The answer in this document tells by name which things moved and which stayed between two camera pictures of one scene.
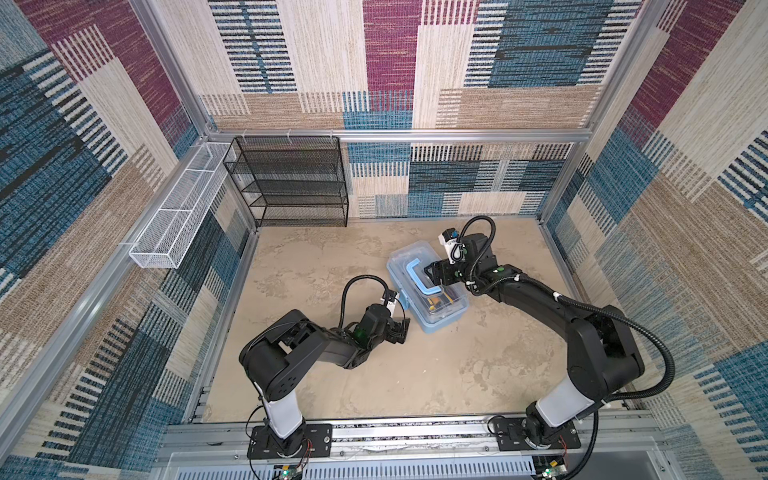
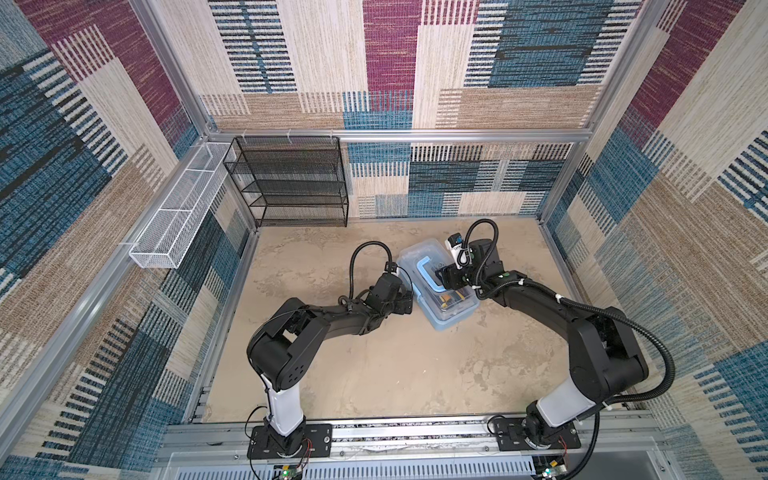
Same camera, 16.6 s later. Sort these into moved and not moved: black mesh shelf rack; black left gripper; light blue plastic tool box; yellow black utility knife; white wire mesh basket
Moved: black left gripper; yellow black utility knife
Not moved: light blue plastic tool box; black mesh shelf rack; white wire mesh basket
